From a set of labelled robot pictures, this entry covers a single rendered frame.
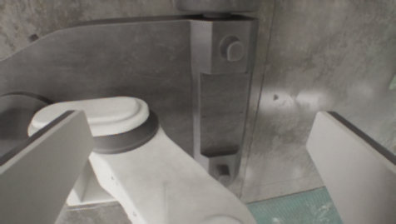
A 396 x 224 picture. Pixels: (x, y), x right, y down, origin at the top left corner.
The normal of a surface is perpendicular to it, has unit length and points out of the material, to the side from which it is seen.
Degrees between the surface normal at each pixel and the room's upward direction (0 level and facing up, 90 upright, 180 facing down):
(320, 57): 0
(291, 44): 0
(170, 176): 90
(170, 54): 0
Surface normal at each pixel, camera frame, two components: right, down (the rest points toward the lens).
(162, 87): 0.18, 0.51
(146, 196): -0.01, -0.86
